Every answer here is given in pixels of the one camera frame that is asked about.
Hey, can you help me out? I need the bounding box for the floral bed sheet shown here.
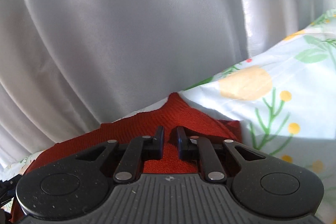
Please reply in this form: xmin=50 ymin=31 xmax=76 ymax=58
xmin=0 ymin=7 xmax=336 ymax=224

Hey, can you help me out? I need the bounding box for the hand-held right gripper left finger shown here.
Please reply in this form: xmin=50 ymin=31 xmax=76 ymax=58
xmin=75 ymin=126 xmax=165 ymax=184

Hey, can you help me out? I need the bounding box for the white curtain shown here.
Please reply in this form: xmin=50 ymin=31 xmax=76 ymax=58
xmin=0 ymin=0 xmax=336 ymax=170

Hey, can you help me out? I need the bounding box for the red knit cardigan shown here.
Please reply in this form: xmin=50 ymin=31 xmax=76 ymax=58
xmin=10 ymin=92 xmax=242 ymax=223

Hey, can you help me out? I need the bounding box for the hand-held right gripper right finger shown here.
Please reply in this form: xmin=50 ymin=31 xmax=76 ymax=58
xmin=171 ymin=126 xmax=266 ymax=184

